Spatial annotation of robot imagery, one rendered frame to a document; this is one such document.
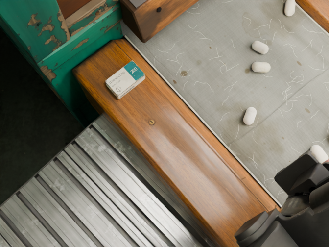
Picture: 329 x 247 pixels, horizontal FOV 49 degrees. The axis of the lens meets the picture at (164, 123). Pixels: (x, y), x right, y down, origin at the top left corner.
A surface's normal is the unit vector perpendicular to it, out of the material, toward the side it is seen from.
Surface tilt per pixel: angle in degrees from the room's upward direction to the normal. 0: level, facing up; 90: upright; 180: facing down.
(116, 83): 0
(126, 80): 0
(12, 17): 90
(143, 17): 66
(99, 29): 90
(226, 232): 0
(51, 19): 90
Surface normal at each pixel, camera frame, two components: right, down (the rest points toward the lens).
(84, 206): 0.03, -0.25
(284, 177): -0.55, 0.31
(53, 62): 0.62, 0.76
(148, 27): 0.62, 0.56
